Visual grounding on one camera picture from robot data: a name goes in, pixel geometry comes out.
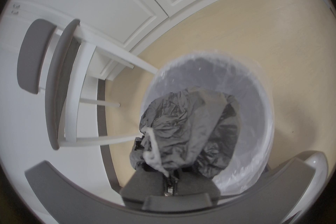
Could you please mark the white trash bin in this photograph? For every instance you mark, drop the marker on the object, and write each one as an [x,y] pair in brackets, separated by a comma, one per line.
[270,125]

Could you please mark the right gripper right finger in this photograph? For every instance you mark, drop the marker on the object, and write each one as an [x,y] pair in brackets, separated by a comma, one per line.
[196,186]

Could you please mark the black plastic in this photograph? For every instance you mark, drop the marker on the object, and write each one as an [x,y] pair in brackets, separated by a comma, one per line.
[189,125]

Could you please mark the clear plastic bag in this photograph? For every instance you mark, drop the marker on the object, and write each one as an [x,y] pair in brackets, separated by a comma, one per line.
[252,102]

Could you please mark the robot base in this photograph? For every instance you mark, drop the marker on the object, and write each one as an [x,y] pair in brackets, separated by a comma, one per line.
[319,173]

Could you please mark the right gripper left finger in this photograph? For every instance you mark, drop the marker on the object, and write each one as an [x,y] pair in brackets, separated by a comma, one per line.
[144,186]

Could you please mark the white chair grey cushions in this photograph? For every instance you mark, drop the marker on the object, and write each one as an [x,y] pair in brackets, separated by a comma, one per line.
[32,60]

